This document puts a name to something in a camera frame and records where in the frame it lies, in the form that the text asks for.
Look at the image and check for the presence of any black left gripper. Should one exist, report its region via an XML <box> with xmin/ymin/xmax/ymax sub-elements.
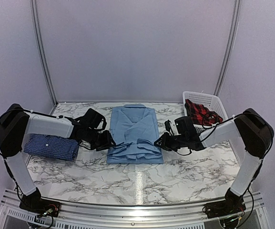
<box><xmin>84</xmin><ymin>127</ymin><xmax>116</xmax><ymax>151</ymax></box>

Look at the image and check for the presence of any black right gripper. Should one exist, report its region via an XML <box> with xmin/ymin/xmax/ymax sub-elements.
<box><xmin>154</xmin><ymin>132</ymin><xmax>188</xmax><ymax>152</ymax></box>

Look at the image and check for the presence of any light blue long sleeve shirt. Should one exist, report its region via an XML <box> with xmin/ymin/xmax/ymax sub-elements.
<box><xmin>106</xmin><ymin>104</ymin><xmax>163</xmax><ymax>164</ymax></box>

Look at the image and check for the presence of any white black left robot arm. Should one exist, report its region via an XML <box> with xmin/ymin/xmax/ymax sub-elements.
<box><xmin>0</xmin><ymin>104</ymin><xmax>116</xmax><ymax>212</ymax></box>

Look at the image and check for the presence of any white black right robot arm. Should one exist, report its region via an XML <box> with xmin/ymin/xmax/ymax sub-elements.
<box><xmin>154</xmin><ymin>108</ymin><xmax>274</xmax><ymax>197</ymax></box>

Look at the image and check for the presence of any red black plaid shirt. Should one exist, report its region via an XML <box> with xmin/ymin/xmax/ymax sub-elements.
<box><xmin>184</xmin><ymin>99</ymin><xmax>223</xmax><ymax>126</ymax></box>

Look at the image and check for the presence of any navy checked folded shirt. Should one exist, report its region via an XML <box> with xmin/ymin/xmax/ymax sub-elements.
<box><xmin>24</xmin><ymin>134</ymin><xmax>79</xmax><ymax>161</ymax></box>

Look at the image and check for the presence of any white plastic laundry basket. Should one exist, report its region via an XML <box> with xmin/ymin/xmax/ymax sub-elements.
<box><xmin>182</xmin><ymin>91</ymin><xmax>228</xmax><ymax>133</ymax></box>

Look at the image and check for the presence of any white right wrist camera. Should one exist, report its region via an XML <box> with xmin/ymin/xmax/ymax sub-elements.
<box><xmin>164</xmin><ymin>120</ymin><xmax>174</xmax><ymax>135</ymax></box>

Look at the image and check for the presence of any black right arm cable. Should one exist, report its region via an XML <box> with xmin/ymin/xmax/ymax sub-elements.
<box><xmin>173</xmin><ymin>112</ymin><xmax>255</xmax><ymax>215</ymax></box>

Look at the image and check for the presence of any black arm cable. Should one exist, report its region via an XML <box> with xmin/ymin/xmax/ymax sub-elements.
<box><xmin>0</xmin><ymin>107</ymin><xmax>104</xmax><ymax>203</ymax></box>
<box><xmin>173</xmin><ymin>112</ymin><xmax>255</xmax><ymax>215</ymax></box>

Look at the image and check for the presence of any aluminium front frame rail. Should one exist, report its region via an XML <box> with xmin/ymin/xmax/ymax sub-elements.
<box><xmin>0</xmin><ymin>189</ymin><xmax>273</xmax><ymax>229</ymax></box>

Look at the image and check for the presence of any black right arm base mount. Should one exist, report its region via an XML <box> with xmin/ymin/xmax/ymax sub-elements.
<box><xmin>202</xmin><ymin>188</ymin><xmax>246</xmax><ymax>219</ymax></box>

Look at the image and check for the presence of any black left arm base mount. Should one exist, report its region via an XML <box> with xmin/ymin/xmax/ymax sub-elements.
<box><xmin>17</xmin><ymin>188</ymin><xmax>61</xmax><ymax>217</ymax></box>

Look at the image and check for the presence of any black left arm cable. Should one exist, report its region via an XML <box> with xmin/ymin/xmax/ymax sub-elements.
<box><xmin>0</xmin><ymin>107</ymin><xmax>104</xmax><ymax>203</ymax></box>

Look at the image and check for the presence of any aluminium corner post right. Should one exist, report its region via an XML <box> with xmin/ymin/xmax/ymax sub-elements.
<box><xmin>214</xmin><ymin>0</ymin><xmax>242</xmax><ymax>96</ymax></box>

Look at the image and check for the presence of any aluminium corner post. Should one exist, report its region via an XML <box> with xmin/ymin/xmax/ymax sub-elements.
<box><xmin>30</xmin><ymin>0</ymin><xmax>58</xmax><ymax>106</ymax></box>
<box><xmin>214</xmin><ymin>0</ymin><xmax>242</xmax><ymax>96</ymax></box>

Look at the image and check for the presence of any aluminium corner post left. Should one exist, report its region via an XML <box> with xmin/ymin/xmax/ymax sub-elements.
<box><xmin>30</xmin><ymin>0</ymin><xmax>58</xmax><ymax>106</ymax></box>

